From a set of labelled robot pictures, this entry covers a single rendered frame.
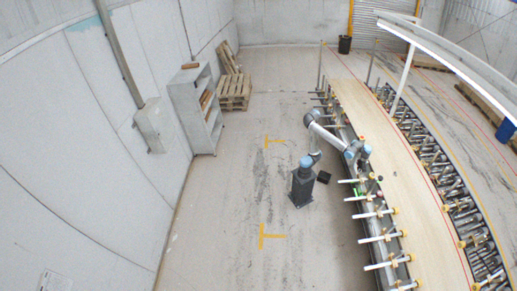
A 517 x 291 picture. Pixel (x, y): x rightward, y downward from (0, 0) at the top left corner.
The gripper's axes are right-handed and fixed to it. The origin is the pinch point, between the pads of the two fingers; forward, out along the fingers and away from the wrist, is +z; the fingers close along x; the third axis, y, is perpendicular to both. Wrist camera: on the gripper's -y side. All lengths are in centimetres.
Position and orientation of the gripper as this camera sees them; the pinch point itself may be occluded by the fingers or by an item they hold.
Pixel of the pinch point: (359, 172)
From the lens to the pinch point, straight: 231.4
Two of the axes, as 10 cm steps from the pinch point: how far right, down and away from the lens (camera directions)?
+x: -10.0, 0.6, 0.6
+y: 0.0, -7.0, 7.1
